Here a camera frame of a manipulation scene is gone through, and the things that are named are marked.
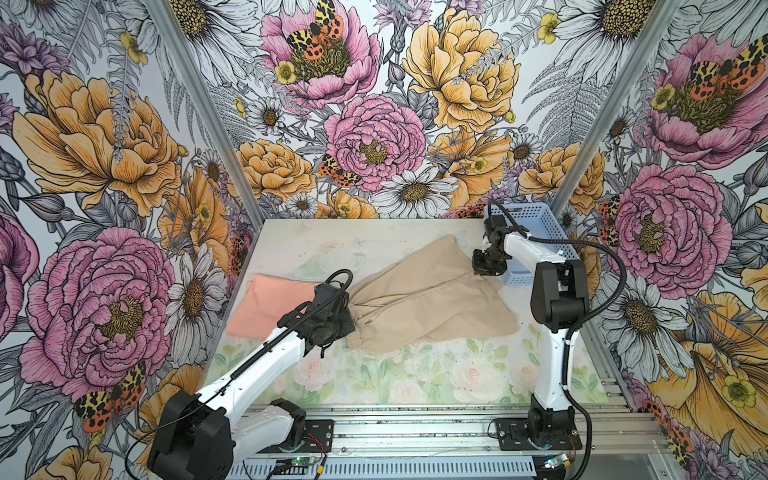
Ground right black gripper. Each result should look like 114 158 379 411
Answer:
472 245 510 276

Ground light blue plastic basket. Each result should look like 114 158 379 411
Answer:
483 203 578 285

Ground peach graphic t-shirt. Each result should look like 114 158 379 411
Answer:
226 274 315 340

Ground beige drawstring shorts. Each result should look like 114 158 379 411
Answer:
347 235 520 354

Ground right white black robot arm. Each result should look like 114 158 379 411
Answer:
472 214 590 449

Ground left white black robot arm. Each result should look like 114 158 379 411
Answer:
146 279 355 479

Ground green circuit board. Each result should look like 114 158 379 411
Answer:
271 456 326 476

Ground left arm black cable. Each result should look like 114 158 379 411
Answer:
123 268 355 480

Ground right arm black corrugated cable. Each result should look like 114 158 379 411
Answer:
488 200 629 480

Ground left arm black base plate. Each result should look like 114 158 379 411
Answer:
286 419 335 454

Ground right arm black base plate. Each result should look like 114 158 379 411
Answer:
487 417 583 451

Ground aluminium rail frame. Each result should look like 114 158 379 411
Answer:
305 404 669 457

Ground white vented cable duct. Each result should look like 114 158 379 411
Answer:
227 456 536 479

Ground left aluminium corner post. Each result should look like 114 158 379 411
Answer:
147 1 266 234

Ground aluminium corner post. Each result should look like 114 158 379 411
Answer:
549 0 682 216
147 1 266 234

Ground right aluminium corner post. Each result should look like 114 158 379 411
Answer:
549 0 682 216

